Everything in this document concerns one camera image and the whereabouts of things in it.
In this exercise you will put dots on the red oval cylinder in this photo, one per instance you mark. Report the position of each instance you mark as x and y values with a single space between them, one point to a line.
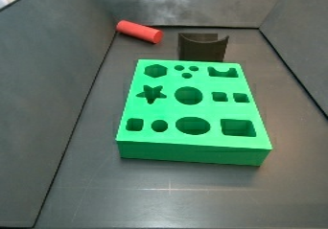
140 31

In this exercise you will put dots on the green foam shape board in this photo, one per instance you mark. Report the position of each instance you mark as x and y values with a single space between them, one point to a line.
191 112

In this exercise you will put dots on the black curved cradle fixture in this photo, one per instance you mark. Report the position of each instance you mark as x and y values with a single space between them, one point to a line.
201 47

